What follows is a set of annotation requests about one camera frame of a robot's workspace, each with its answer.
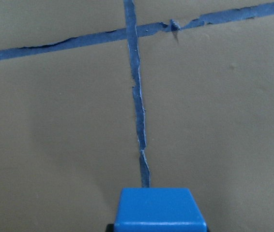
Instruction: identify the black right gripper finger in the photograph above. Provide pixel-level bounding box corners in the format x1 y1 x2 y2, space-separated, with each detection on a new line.
106 224 114 232

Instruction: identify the blue wooden cube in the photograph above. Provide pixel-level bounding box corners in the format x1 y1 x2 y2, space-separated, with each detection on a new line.
114 188 208 232

